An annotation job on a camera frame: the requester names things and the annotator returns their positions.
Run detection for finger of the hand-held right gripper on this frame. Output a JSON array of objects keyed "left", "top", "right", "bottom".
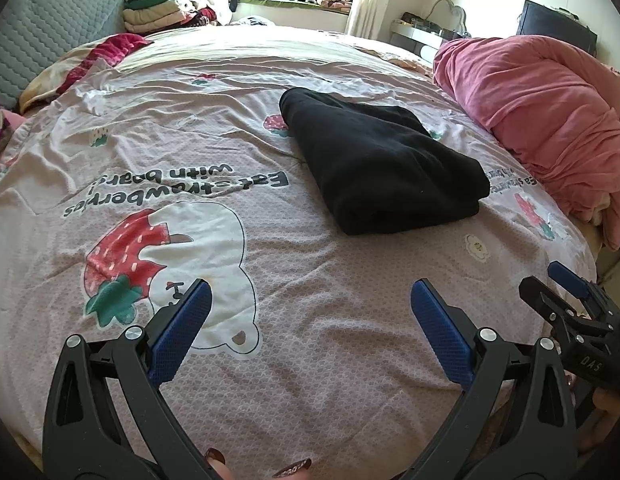
[
  {"left": 518, "top": 275, "right": 616, "bottom": 343},
  {"left": 546, "top": 260, "right": 616, "bottom": 321}
]

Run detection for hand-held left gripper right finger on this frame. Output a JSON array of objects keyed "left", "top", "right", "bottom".
[{"left": 410, "top": 279, "right": 578, "bottom": 480}]

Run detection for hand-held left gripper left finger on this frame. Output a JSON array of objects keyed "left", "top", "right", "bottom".
[{"left": 41, "top": 279, "right": 226, "bottom": 480}]

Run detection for black sweatshirt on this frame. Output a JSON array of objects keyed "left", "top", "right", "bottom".
[{"left": 279, "top": 87, "right": 492, "bottom": 236}]

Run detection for stack of folded clothes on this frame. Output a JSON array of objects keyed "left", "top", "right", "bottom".
[{"left": 122, "top": 0, "right": 226, "bottom": 36}]

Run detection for person's right hand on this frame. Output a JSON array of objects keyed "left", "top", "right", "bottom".
[{"left": 565, "top": 372, "right": 620, "bottom": 456}]

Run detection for person's left hand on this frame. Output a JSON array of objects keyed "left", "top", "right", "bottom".
[{"left": 202, "top": 447, "right": 313, "bottom": 480}]

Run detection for pink printed bed quilt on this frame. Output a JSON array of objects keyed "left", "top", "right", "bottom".
[{"left": 0, "top": 25, "right": 598, "bottom": 461}]

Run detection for pink blanket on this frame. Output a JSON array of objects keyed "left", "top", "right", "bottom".
[{"left": 432, "top": 35, "right": 620, "bottom": 253}]

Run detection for black monitor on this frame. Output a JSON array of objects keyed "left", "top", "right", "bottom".
[{"left": 517, "top": 0, "right": 598, "bottom": 56}]

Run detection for white desk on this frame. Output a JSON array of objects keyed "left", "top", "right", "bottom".
[{"left": 390, "top": 12, "right": 471, "bottom": 58}]

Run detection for red floral blanket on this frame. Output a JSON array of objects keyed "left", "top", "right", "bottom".
[{"left": 17, "top": 32, "right": 153, "bottom": 113}]

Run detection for grey quilted headboard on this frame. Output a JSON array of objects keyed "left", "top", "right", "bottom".
[{"left": 0, "top": 0, "right": 128, "bottom": 111}]

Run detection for panda plush toy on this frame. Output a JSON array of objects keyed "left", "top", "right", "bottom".
[{"left": 224, "top": 0, "right": 261, "bottom": 26}]

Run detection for green window seat mat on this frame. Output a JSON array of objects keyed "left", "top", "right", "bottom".
[{"left": 237, "top": 0, "right": 353, "bottom": 15}]

